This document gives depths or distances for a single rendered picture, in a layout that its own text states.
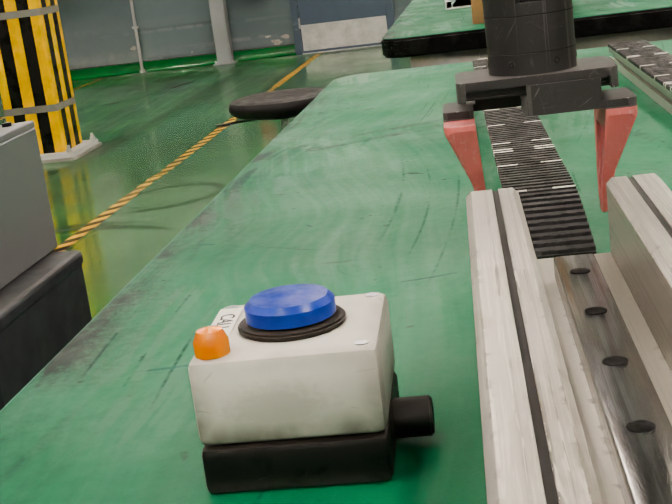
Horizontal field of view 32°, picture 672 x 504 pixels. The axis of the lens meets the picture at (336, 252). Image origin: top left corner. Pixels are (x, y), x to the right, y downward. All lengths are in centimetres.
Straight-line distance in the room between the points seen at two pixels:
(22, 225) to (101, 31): 1131
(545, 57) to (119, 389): 33
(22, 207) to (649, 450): 68
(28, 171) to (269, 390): 53
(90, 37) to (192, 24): 106
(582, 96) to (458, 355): 21
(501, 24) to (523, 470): 50
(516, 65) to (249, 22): 1112
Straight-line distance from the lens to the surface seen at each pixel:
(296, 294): 51
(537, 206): 81
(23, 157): 98
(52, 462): 58
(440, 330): 67
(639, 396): 42
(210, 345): 49
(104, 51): 1227
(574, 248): 75
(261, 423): 50
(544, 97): 76
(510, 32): 77
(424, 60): 278
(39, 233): 100
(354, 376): 48
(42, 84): 698
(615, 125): 77
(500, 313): 42
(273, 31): 1183
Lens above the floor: 100
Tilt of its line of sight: 14 degrees down
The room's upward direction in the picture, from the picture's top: 7 degrees counter-clockwise
